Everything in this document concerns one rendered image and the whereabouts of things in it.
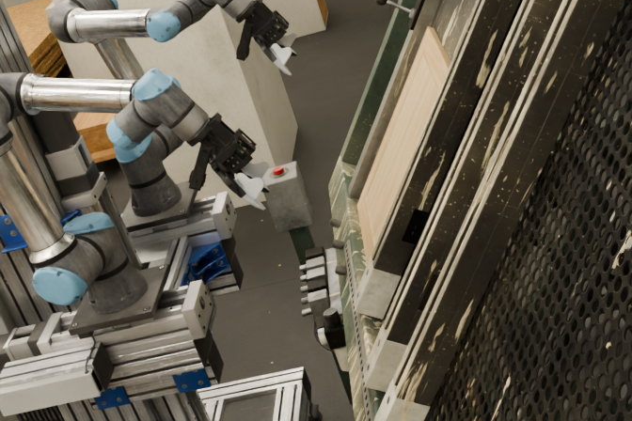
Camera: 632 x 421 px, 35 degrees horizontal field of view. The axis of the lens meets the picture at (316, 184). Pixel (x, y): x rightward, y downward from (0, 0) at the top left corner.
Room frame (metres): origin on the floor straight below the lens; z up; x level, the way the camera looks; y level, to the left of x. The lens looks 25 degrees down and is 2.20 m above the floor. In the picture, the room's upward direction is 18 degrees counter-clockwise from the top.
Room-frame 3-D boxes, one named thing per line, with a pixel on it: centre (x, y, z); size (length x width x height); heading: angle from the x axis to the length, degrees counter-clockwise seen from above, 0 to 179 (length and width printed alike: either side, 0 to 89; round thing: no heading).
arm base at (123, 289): (2.23, 0.56, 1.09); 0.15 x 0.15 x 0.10
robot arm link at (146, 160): (2.72, 0.46, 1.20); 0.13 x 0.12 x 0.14; 143
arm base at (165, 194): (2.71, 0.46, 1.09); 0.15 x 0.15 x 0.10
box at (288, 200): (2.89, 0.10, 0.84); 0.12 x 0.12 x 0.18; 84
